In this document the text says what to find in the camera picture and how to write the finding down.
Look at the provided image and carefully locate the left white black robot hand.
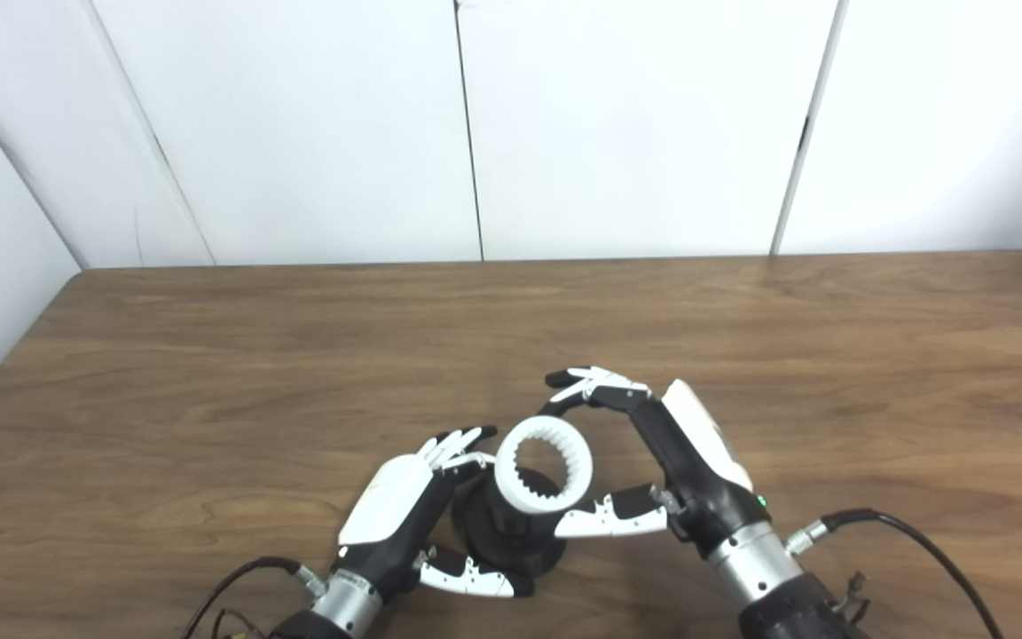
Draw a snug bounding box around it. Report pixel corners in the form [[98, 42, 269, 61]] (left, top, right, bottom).
[[336, 426, 534, 600]]

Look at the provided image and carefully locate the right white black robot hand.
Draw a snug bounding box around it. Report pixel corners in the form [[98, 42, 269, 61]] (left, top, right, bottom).
[[539, 366, 774, 562]]

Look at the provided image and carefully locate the round black stepped part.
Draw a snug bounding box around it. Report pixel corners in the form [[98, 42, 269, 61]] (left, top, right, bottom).
[[451, 461, 567, 580]]

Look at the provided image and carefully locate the white toothed ring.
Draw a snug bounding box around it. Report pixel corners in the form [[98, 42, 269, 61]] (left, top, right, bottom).
[[493, 415, 594, 516]]

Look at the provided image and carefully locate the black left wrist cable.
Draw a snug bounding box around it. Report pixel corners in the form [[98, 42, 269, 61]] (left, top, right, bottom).
[[181, 556, 327, 639]]

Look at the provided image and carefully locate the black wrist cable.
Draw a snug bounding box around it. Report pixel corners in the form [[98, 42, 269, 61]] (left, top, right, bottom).
[[784, 508, 1004, 639], [181, 556, 327, 639]]

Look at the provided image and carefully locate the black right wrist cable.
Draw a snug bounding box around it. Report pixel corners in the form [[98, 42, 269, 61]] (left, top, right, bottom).
[[784, 508, 1004, 639]]

